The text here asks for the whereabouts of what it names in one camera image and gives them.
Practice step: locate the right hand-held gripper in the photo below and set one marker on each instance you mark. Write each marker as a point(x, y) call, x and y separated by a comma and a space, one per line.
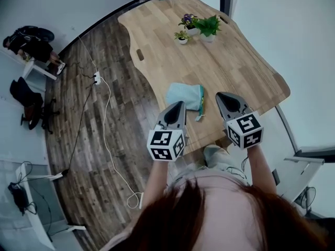
point(246, 132)

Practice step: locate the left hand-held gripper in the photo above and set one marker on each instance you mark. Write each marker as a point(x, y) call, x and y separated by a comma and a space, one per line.
point(167, 142)

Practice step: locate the light blue pencil pouch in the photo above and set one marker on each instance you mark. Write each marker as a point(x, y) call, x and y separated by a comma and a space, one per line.
point(183, 95)

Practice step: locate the person's left forearm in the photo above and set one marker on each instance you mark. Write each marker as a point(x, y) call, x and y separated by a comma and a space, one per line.
point(157, 182)

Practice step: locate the person's right forearm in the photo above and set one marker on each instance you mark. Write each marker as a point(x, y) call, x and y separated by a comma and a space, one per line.
point(261, 169)

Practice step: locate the person's grey trousers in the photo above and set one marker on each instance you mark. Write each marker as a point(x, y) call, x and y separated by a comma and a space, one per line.
point(220, 158)

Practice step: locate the person's pink top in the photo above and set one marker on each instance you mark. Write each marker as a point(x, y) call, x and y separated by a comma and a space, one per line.
point(227, 213)

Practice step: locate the white power strip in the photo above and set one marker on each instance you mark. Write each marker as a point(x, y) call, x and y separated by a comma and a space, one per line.
point(97, 78)

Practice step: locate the small variegated potted plant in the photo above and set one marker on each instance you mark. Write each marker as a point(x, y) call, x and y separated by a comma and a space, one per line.
point(182, 36)

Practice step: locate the large green potted plant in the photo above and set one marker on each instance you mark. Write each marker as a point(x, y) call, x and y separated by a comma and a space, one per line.
point(208, 27)

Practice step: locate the purple flower potted plant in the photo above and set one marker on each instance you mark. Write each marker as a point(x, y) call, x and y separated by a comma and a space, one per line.
point(189, 22)

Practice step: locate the black office chair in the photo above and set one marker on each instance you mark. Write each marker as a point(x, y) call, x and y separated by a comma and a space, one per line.
point(28, 98)

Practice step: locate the white side table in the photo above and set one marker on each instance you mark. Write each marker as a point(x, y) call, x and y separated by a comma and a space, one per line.
point(35, 74)

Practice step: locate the white desk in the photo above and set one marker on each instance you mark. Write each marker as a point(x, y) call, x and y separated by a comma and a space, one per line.
point(39, 218)

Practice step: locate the grey desk frame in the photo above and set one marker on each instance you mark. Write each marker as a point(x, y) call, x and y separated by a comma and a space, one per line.
point(306, 171)

